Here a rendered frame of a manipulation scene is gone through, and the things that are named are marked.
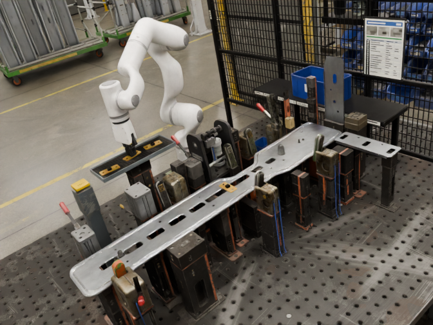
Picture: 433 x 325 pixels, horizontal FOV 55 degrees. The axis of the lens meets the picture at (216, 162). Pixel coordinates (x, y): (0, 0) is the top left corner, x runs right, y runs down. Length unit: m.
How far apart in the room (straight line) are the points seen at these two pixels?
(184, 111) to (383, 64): 1.03
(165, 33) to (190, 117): 0.43
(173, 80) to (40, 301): 1.17
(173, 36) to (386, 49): 1.05
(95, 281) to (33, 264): 0.77
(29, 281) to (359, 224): 1.55
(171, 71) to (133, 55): 0.30
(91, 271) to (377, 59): 1.67
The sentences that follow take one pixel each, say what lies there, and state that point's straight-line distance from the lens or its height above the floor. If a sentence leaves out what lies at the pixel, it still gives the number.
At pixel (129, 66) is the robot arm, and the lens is 1.75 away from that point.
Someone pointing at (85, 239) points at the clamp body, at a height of 1.06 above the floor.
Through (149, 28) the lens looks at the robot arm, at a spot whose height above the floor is 1.63.
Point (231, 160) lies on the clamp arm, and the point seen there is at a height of 1.02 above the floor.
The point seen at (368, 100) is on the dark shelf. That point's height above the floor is 1.03.
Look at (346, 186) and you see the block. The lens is 2.07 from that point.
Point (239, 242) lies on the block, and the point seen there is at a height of 0.70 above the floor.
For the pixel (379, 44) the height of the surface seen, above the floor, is 1.32.
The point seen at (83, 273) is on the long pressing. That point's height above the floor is 1.00.
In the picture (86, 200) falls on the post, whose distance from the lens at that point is 1.78.
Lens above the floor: 2.00
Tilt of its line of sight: 30 degrees down
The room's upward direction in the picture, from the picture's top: 11 degrees counter-clockwise
